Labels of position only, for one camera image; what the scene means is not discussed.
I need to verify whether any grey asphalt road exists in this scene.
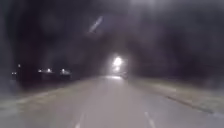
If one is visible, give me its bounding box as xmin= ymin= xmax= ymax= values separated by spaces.
xmin=0 ymin=75 xmax=224 ymax=128

